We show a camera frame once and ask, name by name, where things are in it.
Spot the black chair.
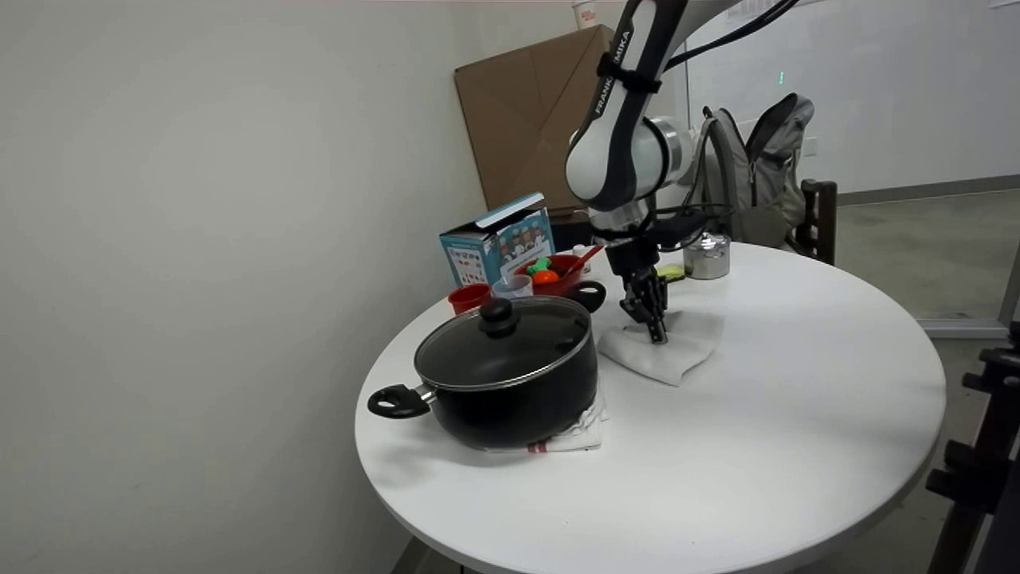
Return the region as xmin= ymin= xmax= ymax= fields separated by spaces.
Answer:
xmin=789 ymin=178 xmax=841 ymax=267

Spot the black cooking pot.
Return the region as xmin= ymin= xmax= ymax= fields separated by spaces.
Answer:
xmin=368 ymin=279 xmax=612 ymax=451

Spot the blue white carton box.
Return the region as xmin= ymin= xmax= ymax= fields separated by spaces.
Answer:
xmin=437 ymin=190 xmax=558 ymax=294

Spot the grey backpack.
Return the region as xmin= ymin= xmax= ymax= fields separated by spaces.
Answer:
xmin=697 ymin=91 xmax=820 ymax=250

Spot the brown cardboard board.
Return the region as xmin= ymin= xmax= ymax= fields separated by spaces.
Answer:
xmin=452 ymin=24 xmax=617 ymax=220

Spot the glass lid with black knob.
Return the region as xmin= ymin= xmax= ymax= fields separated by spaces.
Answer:
xmin=410 ymin=294 xmax=595 ymax=395

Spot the small steel lid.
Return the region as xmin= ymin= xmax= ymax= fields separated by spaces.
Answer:
xmin=682 ymin=228 xmax=733 ymax=261

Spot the black tripod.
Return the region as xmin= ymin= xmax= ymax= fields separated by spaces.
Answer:
xmin=922 ymin=316 xmax=1020 ymax=574

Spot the red bowl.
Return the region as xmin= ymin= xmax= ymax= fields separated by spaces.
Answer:
xmin=529 ymin=242 xmax=608 ymax=296

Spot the small steel pot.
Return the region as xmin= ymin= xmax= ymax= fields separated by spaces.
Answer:
xmin=682 ymin=250 xmax=733 ymax=283

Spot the red cup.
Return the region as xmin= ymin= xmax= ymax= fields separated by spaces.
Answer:
xmin=445 ymin=279 xmax=494 ymax=318

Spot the clear measuring cup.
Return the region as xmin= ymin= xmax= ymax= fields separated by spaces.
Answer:
xmin=489 ymin=270 xmax=535 ymax=302

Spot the white towel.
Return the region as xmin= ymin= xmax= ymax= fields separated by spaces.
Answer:
xmin=600 ymin=307 xmax=731 ymax=390

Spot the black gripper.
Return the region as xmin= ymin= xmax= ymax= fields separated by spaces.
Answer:
xmin=605 ymin=225 xmax=671 ymax=347

